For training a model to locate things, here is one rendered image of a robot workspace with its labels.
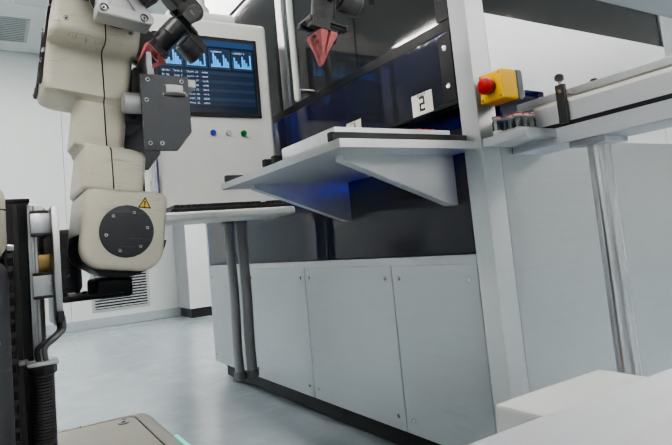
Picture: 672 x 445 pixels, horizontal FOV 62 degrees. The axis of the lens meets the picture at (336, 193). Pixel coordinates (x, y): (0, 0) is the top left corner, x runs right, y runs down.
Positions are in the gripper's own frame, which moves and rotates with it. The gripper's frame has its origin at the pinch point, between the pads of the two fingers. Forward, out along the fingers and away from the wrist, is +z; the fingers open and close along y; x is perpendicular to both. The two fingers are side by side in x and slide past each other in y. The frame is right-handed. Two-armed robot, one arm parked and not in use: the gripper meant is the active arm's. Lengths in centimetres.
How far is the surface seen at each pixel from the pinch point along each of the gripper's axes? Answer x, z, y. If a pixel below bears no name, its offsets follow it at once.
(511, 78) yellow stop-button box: -21.2, 1.4, 39.5
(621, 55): -12, -23, 100
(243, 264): 99, 43, 24
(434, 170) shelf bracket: -2.0, 21.3, 32.8
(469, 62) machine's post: -11.5, -5.0, 35.6
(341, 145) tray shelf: -10.5, 22.1, -0.1
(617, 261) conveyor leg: -33, 43, 59
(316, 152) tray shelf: -0.8, 21.8, -0.6
